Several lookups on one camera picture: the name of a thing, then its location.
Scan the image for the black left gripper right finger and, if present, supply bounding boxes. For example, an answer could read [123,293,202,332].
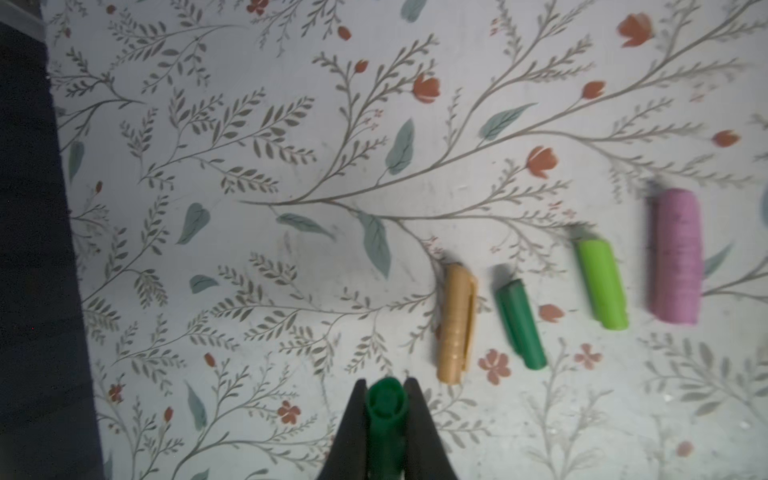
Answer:
[404,377,458,480]

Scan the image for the purple pen cap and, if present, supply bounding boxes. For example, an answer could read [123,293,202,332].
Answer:
[652,188,704,325]

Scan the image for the dark green pen cap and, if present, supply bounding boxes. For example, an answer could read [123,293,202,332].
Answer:
[495,279,547,371]
[365,377,409,479]

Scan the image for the brown pen cap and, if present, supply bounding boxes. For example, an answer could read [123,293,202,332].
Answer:
[437,263,477,385]

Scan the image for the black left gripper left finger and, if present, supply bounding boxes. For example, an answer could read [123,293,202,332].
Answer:
[317,379,368,480]

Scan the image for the light green pen cap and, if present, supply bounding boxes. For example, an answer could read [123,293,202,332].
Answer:
[576,239,629,331]

